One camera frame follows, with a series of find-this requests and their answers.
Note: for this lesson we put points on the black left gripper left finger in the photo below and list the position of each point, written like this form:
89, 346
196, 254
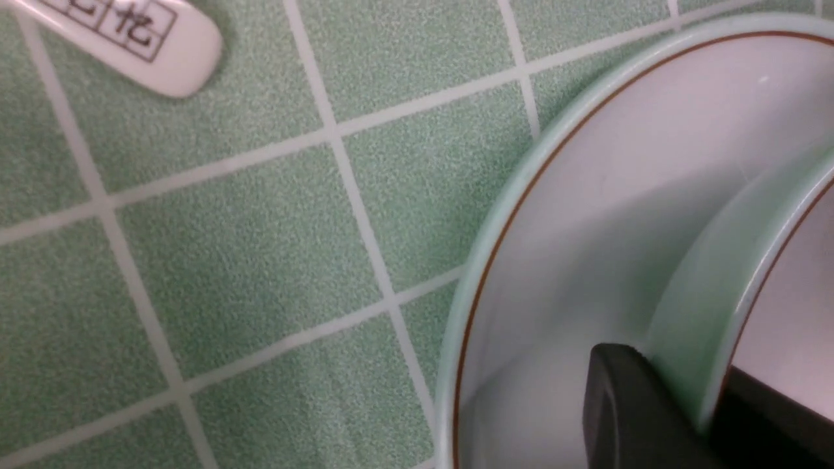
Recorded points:
630, 420

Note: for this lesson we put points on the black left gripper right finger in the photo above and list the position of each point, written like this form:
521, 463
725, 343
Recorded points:
755, 426

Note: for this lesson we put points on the pale green red-rimmed plate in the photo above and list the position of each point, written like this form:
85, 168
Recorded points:
593, 222

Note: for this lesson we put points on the green checked tablecloth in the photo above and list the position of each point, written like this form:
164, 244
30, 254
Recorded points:
258, 276

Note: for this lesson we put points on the white ceramic soup spoon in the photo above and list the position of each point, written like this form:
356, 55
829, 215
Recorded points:
169, 47

